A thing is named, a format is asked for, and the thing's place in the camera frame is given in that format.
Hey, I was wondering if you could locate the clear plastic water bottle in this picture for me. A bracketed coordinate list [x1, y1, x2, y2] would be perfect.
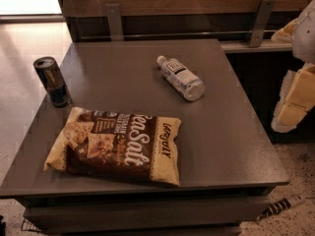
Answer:
[157, 56, 205, 101]

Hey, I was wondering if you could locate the metal bracket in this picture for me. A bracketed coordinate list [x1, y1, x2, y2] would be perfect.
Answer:
[106, 4, 124, 41]
[248, 0, 276, 48]

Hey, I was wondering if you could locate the left metal bracket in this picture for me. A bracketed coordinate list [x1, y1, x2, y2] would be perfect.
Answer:
[106, 4, 124, 41]

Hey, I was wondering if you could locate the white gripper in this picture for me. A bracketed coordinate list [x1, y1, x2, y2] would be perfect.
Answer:
[271, 0, 315, 133]

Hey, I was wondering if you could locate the grey drawer cabinet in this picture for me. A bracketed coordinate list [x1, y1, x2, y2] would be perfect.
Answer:
[1, 39, 288, 236]

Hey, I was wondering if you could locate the sea salt chips bag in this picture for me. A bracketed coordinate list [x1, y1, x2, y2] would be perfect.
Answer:
[44, 107, 181, 186]

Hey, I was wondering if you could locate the dark energy drink can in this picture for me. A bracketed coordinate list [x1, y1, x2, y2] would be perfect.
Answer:
[33, 56, 71, 108]

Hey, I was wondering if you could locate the striped cable on floor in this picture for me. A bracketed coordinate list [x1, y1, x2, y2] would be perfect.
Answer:
[256, 195, 306, 221]

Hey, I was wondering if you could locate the right metal bracket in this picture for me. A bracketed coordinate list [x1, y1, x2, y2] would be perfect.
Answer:
[248, 0, 276, 48]

